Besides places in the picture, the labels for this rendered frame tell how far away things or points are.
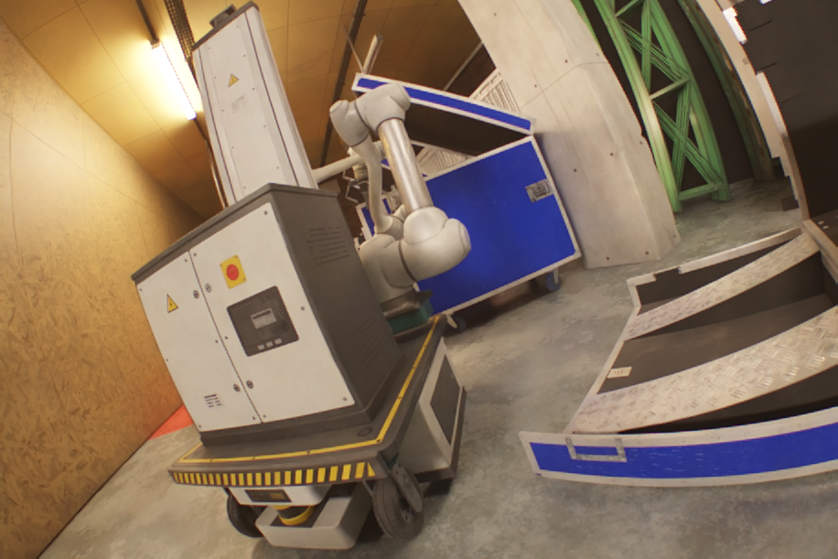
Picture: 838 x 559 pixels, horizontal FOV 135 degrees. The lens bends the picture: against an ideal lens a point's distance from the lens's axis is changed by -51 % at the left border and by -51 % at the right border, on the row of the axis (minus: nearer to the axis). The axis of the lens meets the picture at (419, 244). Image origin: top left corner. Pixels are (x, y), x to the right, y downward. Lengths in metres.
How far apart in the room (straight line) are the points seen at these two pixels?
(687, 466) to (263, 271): 0.89
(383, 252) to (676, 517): 1.08
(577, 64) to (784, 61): 1.24
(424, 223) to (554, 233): 1.21
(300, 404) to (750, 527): 0.90
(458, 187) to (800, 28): 1.90
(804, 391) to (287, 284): 1.03
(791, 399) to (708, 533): 0.29
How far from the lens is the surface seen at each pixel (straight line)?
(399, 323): 1.21
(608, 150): 2.17
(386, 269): 1.18
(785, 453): 0.73
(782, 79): 1.48
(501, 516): 0.86
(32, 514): 2.16
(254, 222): 0.74
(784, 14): 1.55
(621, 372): 1.17
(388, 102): 1.36
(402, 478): 0.81
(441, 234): 1.13
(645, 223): 2.17
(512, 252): 2.13
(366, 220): 2.10
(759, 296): 1.26
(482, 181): 2.12
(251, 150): 1.31
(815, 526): 0.75
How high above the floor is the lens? 0.62
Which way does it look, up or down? level
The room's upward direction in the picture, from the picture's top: 22 degrees counter-clockwise
